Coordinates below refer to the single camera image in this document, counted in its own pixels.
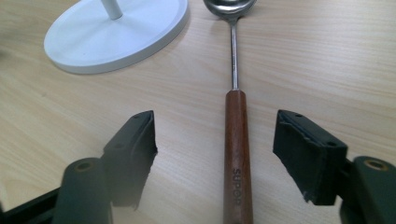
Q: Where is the white round stand base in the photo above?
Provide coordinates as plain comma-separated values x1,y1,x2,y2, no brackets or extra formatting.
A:
43,0,191,75

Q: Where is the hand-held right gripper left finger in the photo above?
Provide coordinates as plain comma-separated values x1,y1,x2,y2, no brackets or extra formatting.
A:
51,110,159,224

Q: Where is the wooden-handled metal spoon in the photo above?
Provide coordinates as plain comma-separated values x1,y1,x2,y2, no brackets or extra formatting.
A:
203,0,258,224

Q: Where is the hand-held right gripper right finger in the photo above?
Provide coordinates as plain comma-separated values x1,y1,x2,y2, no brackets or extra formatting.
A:
273,109,396,224

